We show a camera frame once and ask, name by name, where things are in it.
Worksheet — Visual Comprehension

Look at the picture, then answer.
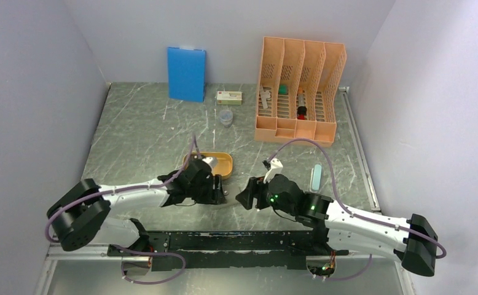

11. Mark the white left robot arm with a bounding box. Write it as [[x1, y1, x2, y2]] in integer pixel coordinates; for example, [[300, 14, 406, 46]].
[[44, 157, 225, 256]]

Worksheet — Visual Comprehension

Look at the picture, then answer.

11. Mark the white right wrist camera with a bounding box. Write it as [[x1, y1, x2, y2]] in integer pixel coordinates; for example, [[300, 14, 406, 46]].
[[263, 158, 283, 184]]

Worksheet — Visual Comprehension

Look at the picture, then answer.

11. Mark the black red stamp knob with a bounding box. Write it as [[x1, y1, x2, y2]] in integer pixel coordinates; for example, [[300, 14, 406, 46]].
[[297, 106, 307, 120]]

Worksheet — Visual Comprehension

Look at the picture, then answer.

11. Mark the green eraser block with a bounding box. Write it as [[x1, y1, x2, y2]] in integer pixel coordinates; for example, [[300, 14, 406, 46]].
[[278, 84, 289, 95]]

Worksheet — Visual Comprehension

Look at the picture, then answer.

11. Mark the aluminium frame rail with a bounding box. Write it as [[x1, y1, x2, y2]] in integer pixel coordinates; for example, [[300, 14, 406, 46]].
[[36, 245, 414, 294]]

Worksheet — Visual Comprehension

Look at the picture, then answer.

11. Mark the orange grey utility knife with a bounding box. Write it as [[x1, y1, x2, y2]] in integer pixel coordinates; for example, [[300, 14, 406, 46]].
[[297, 87, 305, 107]]

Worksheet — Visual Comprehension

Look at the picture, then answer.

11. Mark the light blue eraser bar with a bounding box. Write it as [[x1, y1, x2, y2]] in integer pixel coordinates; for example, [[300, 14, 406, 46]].
[[309, 164, 323, 193]]

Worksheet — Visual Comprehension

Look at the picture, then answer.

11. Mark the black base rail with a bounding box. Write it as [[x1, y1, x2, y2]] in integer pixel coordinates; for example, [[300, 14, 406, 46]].
[[107, 230, 350, 273]]

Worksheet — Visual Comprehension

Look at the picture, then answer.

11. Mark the grey metal bracket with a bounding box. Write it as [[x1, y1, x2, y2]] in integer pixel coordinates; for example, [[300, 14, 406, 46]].
[[259, 85, 271, 109]]

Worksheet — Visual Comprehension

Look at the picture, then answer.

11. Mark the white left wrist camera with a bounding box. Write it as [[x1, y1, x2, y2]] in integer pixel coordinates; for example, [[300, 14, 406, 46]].
[[202, 157, 219, 169]]

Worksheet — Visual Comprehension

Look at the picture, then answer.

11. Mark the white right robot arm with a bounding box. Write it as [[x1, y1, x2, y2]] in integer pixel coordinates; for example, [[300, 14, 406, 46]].
[[235, 174, 438, 277]]

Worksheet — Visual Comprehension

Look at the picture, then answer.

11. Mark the peach desk file organizer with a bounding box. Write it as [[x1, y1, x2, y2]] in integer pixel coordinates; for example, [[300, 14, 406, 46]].
[[254, 36, 347, 148]]

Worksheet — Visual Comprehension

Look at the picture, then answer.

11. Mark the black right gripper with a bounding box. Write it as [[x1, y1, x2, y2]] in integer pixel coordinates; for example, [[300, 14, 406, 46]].
[[235, 173, 296, 216]]

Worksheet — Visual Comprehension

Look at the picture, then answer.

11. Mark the blue upright box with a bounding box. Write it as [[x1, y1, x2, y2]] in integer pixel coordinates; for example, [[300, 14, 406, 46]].
[[167, 47, 206, 103]]

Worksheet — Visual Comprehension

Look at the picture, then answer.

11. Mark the small green white carton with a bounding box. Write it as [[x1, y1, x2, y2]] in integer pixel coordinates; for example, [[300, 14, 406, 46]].
[[216, 90, 243, 105]]

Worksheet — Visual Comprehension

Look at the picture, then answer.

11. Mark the orange oval plastic tray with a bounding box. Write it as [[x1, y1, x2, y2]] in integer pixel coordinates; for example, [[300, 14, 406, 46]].
[[179, 152, 233, 181]]

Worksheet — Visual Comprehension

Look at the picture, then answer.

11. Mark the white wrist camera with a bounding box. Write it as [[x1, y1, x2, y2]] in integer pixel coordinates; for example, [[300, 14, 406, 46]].
[[263, 158, 283, 184], [202, 157, 219, 169]]

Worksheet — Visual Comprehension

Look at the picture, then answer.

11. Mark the clear round plastic jar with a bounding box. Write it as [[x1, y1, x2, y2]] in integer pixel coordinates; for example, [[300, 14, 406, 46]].
[[218, 109, 233, 127]]

